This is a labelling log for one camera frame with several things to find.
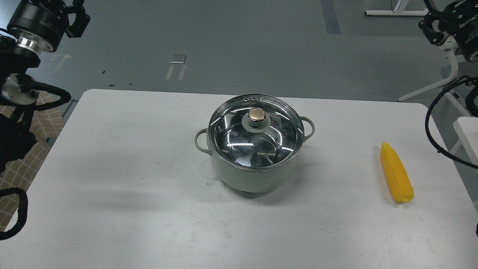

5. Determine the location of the glass pot lid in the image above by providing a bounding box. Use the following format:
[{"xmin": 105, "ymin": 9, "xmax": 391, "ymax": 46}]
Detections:
[{"xmin": 206, "ymin": 94, "xmax": 311, "ymax": 172}]

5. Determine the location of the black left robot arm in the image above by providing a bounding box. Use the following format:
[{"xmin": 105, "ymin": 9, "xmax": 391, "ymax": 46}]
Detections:
[{"xmin": 1, "ymin": 0, "xmax": 90, "ymax": 172}]

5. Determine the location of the white desk frame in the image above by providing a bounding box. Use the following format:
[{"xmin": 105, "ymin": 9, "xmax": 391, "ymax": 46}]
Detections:
[{"xmin": 397, "ymin": 44, "xmax": 471, "ymax": 117}]

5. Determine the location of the white table leg bar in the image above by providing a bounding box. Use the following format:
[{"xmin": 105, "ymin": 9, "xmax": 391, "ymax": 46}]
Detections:
[{"xmin": 364, "ymin": 0, "xmax": 429, "ymax": 17}]

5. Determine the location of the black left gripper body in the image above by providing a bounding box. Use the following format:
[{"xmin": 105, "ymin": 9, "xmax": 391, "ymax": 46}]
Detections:
[{"xmin": 7, "ymin": 0, "xmax": 69, "ymax": 53}]

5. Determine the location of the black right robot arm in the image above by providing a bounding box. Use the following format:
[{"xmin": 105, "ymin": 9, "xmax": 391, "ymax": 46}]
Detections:
[{"xmin": 418, "ymin": 0, "xmax": 477, "ymax": 124}]

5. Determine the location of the grey green cooking pot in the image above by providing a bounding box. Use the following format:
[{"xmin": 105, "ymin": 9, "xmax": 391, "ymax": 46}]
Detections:
[{"xmin": 194, "ymin": 116, "xmax": 315, "ymax": 193}]

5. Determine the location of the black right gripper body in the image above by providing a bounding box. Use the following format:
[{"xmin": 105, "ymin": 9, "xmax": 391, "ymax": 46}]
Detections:
[{"xmin": 438, "ymin": 1, "xmax": 478, "ymax": 62}]

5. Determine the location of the yellow corn cob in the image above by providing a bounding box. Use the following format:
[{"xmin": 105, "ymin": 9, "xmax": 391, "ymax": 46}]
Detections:
[{"xmin": 380, "ymin": 141, "xmax": 414, "ymax": 203}]

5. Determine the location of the white side table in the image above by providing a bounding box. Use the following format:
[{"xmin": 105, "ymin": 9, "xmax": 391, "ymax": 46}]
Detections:
[{"xmin": 452, "ymin": 117, "xmax": 478, "ymax": 208}]

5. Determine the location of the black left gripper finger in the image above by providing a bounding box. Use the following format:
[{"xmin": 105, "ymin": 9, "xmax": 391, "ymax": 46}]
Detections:
[{"xmin": 65, "ymin": 4, "xmax": 90, "ymax": 38}]

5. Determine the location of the beige checkered cloth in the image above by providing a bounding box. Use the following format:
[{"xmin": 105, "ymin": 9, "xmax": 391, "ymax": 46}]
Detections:
[{"xmin": 0, "ymin": 92, "xmax": 66, "ymax": 233}]

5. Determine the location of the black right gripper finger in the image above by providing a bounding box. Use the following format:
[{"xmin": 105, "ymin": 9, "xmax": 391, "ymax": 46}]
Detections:
[{"xmin": 418, "ymin": 10, "xmax": 448, "ymax": 46}]

